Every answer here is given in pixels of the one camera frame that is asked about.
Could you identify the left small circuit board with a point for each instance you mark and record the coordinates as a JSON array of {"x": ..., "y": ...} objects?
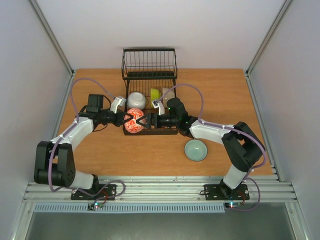
[{"x": 95, "y": 206}]

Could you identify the lime green bowl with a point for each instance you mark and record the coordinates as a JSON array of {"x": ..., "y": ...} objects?
[{"x": 154, "y": 94}]

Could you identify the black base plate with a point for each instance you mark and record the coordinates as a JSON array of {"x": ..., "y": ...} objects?
[
  {"x": 214, "y": 192},
  {"x": 110, "y": 191}
]

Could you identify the pale teal bowl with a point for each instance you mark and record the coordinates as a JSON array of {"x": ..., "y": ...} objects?
[{"x": 195, "y": 150}]

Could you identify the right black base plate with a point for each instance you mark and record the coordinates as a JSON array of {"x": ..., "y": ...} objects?
[{"x": 214, "y": 192}]

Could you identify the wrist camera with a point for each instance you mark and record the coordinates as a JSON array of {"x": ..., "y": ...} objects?
[
  {"x": 118, "y": 101},
  {"x": 159, "y": 106}
]

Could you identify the grey slotted cable duct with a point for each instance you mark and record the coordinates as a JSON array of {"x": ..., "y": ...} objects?
[{"x": 129, "y": 208}]

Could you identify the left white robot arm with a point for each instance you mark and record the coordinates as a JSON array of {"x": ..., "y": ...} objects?
[{"x": 54, "y": 159}]

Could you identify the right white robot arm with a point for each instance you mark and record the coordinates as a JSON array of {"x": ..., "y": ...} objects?
[{"x": 242, "y": 146}]

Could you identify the black wire dish rack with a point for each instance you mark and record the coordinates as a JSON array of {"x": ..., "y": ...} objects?
[{"x": 143, "y": 68}]

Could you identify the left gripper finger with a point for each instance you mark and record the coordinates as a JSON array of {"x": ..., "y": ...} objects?
[
  {"x": 126, "y": 120},
  {"x": 125, "y": 115}
]

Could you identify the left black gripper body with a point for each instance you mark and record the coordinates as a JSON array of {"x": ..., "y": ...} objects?
[{"x": 116, "y": 122}]

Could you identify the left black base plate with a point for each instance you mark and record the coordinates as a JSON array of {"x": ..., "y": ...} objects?
[{"x": 110, "y": 191}]

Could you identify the small circuit board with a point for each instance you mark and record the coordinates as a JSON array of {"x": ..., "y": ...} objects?
[
  {"x": 95, "y": 206},
  {"x": 232, "y": 205}
]

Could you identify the orange patterned white bowl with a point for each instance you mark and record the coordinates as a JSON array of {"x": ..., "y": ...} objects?
[{"x": 132, "y": 126}]

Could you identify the aluminium rail base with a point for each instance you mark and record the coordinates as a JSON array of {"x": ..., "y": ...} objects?
[{"x": 172, "y": 189}]

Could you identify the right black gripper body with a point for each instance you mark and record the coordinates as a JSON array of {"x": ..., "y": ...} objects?
[{"x": 152, "y": 120}]

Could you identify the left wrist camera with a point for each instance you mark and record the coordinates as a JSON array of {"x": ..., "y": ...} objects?
[{"x": 118, "y": 101}]

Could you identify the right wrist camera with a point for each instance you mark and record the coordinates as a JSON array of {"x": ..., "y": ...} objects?
[{"x": 159, "y": 106}]

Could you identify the right small circuit board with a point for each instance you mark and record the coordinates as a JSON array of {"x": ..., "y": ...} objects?
[{"x": 232, "y": 205}]

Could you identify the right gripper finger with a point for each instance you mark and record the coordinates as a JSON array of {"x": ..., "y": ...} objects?
[
  {"x": 147, "y": 118},
  {"x": 146, "y": 125}
]

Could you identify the cream beige bowl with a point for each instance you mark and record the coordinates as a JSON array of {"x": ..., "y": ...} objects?
[{"x": 167, "y": 94}]

